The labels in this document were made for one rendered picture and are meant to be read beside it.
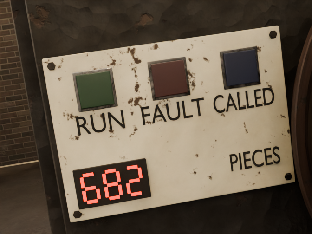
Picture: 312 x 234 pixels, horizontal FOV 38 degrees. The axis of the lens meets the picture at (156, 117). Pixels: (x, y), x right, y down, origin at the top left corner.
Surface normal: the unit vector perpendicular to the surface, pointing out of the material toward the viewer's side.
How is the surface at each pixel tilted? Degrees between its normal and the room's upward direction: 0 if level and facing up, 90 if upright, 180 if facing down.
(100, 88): 90
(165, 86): 90
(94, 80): 90
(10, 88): 90
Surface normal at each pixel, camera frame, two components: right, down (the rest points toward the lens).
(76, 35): 0.13, 0.11
